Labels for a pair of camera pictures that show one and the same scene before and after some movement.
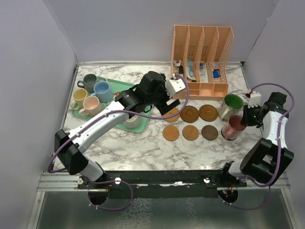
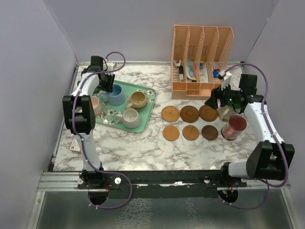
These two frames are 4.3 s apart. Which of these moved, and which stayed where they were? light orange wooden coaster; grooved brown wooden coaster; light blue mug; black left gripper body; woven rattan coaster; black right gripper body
Moved: black right gripper body; black left gripper body; light blue mug
Stayed: grooved brown wooden coaster; woven rattan coaster; light orange wooden coaster
